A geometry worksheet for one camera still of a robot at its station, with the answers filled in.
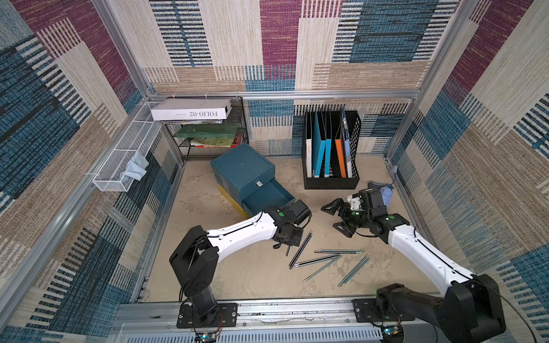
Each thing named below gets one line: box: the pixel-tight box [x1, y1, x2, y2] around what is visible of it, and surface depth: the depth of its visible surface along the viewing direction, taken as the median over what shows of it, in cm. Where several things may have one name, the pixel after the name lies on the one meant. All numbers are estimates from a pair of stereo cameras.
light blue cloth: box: [120, 150, 150, 181], surface depth 69 cm
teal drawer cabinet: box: [210, 143, 296, 219], surface depth 90 cm
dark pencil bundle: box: [288, 229, 315, 270], surface depth 89 cm
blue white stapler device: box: [367, 165, 399, 206], surface depth 99 cm
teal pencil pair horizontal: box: [313, 249, 366, 254], surface depth 89 cm
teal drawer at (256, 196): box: [238, 176, 296, 218], surface depth 91 cm
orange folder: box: [334, 137, 348, 178], surface depth 93 cm
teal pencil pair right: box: [337, 252, 373, 288], surface depth 85 cm
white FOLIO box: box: [150, 98, 233, 121], surface depth 81 cm
